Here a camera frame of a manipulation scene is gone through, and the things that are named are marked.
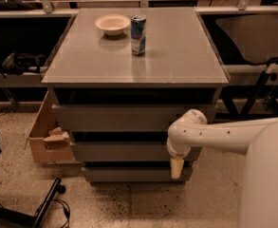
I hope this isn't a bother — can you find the black stand with cable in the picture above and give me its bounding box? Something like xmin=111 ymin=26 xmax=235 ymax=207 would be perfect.
xmin=0 ymin=178 xmax=71 ymax=228

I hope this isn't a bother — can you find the blue silver drink can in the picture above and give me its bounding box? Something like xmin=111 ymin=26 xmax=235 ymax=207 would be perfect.
xmin=131 ymin=14 xmax=146 ymax=55

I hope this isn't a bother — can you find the grey drawer cabinet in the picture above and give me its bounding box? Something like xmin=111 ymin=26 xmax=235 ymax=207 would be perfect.
xmin=41 ymin=7 xmax=231 ymax=186

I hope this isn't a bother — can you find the grey drawer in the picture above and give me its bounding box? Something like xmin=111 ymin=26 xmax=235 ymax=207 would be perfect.
xmin=82 ymin=166 xmax=194 ymax=184
xmin=69 ymin=141 xmax=204 ymax=163
xmin=51 ymin=104 xmax=218 ymax=133

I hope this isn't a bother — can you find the black chair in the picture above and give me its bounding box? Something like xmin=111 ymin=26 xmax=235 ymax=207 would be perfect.
xmin=215 ymin=13 xmax=278 ymax=119

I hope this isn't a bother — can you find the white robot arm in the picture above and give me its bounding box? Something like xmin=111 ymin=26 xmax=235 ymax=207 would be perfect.
xmin=167 ymin=109 xmax=278 ymax=228

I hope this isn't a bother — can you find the black headset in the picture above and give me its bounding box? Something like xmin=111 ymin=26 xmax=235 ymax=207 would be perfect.
xmin=0 ymin=52 xmax=47 ymax=76

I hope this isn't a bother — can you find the grey bottom drawer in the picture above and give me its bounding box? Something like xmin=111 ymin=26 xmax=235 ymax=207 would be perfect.
xmin=82 ymin=166 xmax=194 ymax=184

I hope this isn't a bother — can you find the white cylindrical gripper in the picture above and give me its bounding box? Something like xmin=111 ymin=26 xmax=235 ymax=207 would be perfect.
xmin=167 ymin=138 xmax=191 ymax=180

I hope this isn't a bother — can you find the grey top drawer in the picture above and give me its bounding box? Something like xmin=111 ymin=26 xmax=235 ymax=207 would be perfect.
xmin=51 ymin=104 xmax=218 ymax=133

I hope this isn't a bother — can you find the white bowl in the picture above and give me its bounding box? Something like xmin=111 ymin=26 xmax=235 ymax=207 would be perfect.
xmin=95 ymin=14 xmax=130 ymax=36

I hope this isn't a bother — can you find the cardboard box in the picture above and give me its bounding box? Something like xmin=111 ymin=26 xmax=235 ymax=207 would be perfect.
xmin=28 ymin=93 xmax=75 ymax=163

